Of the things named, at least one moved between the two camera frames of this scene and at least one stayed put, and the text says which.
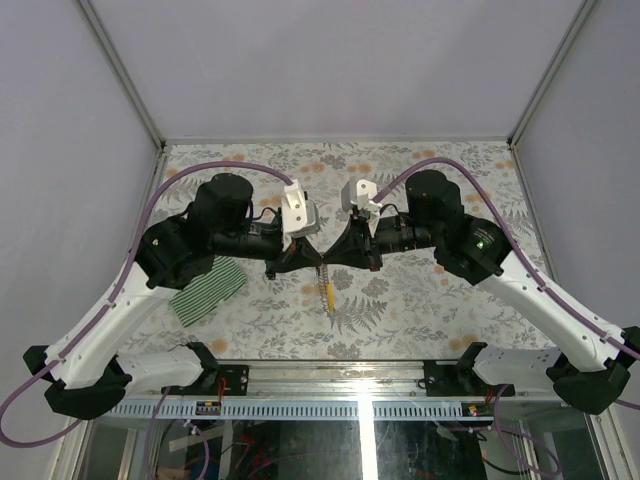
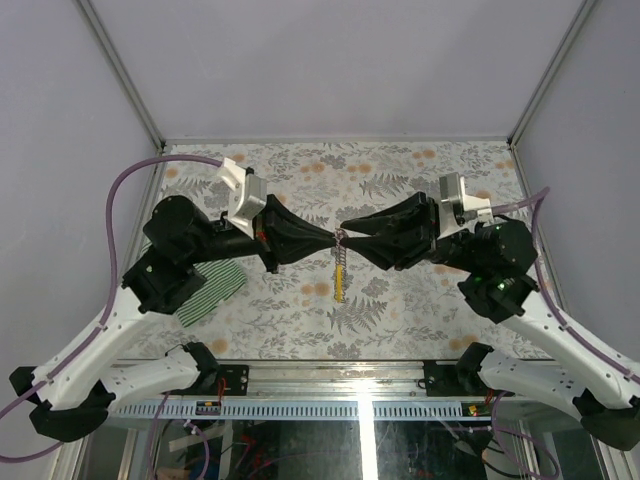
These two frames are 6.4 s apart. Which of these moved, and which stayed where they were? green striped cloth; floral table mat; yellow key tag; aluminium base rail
Moved: yellow key tag
Stayed: aluminium base rail; green striped cloth; floral table mat
